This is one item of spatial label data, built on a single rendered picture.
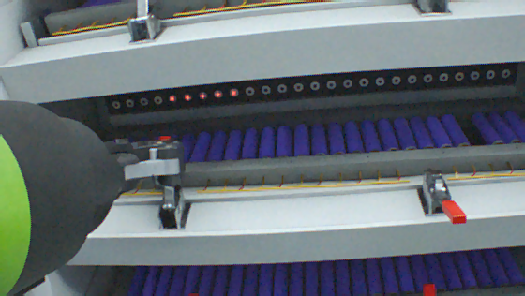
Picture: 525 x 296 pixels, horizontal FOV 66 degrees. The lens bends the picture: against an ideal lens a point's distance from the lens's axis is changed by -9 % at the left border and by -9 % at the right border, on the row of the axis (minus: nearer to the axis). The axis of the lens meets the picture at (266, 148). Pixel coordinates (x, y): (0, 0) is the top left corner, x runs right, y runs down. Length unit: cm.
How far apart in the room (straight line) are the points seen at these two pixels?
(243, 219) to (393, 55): 21
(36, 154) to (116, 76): 25
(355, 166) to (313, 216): 7
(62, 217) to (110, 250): 30
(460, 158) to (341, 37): 19
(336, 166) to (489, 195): 16
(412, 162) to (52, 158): 37
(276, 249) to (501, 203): 23
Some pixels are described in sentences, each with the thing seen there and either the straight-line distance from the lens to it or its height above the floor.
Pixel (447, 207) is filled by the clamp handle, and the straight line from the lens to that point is 40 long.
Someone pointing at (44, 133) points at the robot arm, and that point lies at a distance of 21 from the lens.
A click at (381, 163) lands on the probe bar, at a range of 47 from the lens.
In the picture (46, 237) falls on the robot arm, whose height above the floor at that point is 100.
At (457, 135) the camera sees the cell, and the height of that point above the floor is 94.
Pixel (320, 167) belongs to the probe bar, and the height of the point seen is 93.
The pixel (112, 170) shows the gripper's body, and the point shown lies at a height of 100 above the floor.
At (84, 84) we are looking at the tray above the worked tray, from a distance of 45.
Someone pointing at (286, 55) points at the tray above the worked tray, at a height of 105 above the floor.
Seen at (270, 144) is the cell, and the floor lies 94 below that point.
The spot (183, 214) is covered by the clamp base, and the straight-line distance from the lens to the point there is 47.
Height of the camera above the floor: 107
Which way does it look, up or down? 14 degrees down
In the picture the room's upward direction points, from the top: 6 degrees counter-clockwise
